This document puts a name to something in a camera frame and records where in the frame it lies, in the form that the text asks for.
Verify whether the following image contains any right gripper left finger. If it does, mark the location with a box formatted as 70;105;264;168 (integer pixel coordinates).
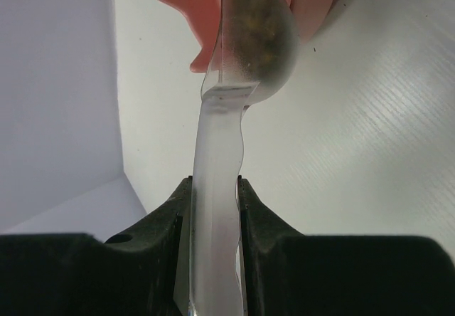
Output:
1;178;192;315

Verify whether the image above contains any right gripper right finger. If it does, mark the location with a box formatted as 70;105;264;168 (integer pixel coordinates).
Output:
237;178;454;315

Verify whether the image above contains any clear plastic scoop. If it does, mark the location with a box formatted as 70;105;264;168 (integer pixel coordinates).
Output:
188;0;299;315

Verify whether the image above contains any brown kibble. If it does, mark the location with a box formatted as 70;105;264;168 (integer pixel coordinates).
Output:
230;0;285;77

